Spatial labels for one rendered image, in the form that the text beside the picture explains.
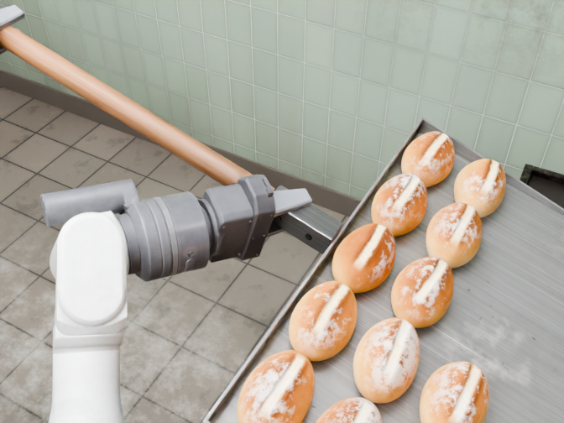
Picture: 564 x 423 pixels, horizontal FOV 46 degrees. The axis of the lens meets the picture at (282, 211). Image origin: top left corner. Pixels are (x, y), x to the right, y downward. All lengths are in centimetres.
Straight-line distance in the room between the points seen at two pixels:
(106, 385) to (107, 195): 19
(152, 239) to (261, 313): 154
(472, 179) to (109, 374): 51
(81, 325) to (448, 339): 40
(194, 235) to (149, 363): 146
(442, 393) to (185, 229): 31
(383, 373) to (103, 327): 28
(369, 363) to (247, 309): 156
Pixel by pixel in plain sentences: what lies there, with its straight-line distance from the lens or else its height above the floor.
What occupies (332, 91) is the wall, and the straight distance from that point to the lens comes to 224.
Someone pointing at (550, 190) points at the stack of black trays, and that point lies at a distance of 139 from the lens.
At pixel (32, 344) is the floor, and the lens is 229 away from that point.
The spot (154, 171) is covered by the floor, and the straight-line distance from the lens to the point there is 277.
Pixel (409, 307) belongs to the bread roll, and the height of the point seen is 118.
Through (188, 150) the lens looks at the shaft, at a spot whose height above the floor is 126.
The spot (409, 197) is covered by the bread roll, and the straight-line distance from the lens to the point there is 82.
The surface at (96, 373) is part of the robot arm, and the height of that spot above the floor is 120.
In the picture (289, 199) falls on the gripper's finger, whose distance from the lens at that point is 77.
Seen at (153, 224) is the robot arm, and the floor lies 128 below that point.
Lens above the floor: 176
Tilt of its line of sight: 44 degrees down
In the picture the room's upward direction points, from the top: straight up
